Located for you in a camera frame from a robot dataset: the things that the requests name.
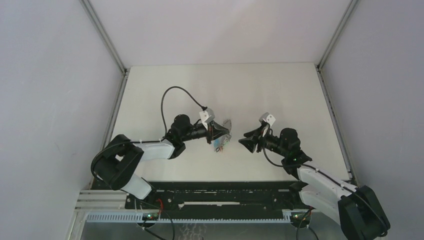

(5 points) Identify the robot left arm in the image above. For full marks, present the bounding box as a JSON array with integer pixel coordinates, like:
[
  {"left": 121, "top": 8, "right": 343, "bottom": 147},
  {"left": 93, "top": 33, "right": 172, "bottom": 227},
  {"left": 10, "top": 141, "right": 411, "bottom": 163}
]
[{"left": 90, "top": 114, "right": 230, "bottom": 190}]

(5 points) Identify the white slotted cable duct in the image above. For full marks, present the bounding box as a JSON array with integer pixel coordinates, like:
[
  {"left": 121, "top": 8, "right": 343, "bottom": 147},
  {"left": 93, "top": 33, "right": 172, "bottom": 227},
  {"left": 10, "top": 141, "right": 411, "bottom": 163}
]
[{"left": 85, "top": 211, "right": 292, "bottom": 224}]

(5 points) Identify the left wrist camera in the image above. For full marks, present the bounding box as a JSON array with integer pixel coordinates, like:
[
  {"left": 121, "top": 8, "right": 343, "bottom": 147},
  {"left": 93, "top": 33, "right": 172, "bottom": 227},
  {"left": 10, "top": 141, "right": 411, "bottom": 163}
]
[{"left": 199, "top": 107, "right": 215, "bottom": 130}]

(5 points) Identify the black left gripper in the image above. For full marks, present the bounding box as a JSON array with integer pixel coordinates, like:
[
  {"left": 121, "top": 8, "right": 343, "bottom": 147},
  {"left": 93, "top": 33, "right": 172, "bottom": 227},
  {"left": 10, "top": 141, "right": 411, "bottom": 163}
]
[{"left": 181, "top": 120, "right": 229, "bottom": 145}]

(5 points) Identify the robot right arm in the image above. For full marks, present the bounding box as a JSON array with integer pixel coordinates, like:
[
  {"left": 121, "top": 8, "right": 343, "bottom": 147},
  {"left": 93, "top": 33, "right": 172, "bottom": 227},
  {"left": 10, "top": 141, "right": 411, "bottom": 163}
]
[{"left": 238, "top": 122, "right": 391, "bottom": 240}]

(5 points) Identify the left camera cable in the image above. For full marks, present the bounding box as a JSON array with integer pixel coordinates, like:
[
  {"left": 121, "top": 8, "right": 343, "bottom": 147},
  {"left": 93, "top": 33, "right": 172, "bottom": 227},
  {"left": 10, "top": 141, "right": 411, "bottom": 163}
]
[{"left": 160, "top": 86, "right": 209, "bottom": 137}]

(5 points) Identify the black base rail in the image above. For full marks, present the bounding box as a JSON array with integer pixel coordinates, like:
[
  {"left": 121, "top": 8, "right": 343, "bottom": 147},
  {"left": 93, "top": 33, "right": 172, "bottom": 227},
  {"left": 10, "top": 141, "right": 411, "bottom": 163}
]
[{"left": 124, "top": 180, "right": 309, "bottom": 219}]

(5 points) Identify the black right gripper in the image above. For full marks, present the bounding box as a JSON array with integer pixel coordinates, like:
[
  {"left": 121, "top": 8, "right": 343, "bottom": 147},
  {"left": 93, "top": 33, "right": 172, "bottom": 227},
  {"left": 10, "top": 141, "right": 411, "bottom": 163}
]
[{"left": 239, "top": 124, "right": 288, "bottom": 158}]

